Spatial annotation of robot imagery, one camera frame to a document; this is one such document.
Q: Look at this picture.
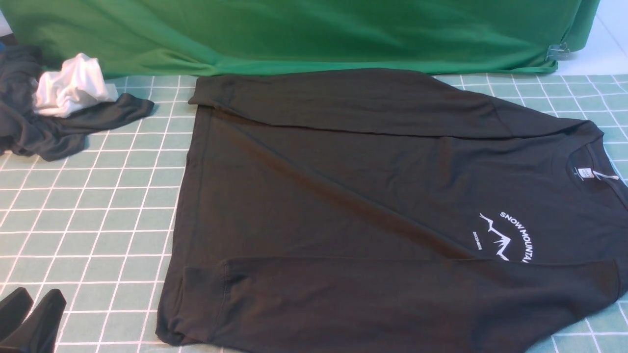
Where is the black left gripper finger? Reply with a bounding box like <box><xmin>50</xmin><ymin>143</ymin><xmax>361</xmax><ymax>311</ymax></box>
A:
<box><xmin>0</xmin><ymin>287</ymin><xmax>34</xmax><ymax>340</ymax></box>
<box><xmin>0</xmin><ymin>289</ymin><xmax>66</xmax><ymax>353</ymax></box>

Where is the dark gray crumpled garment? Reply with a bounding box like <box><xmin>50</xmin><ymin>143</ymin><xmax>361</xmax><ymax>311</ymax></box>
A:
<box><xmin>0</xmin><ymin>46</ymin><xmax>155</xmax><ymax>161</ymax></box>

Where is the green backdrop cloth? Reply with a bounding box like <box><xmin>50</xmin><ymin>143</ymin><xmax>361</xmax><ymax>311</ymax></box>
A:
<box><xmin>1</xmin><ymin>0</ymin><xmax>600</xmax><ymax>77</ymax></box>

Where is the silver binder clip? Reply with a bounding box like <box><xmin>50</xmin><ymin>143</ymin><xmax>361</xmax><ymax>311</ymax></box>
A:
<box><xmin>545</xmin><ymin>42</ymin><xmax>571</xmax><ymax>62</ymax></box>

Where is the dark gray long-sleeve shirt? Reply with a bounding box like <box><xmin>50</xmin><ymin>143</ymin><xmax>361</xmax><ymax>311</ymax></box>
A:
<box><xmin>156</xmin><ymin>69</ymin><xmax>627</xmax><ymax>353</ymax></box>

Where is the white crumpled cloth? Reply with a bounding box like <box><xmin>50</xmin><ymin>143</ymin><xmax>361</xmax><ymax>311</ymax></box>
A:
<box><xmin>33</xmin><ymin>53</ymin><xmax>119</xmax><ymax>118</ymax></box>

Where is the green checkered tablecloth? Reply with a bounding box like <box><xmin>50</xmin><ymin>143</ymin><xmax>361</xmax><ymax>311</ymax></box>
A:
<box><xmin>0</xmin><ymin>74</ymin><xmax>628</xmax><ymax>353</ymax></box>

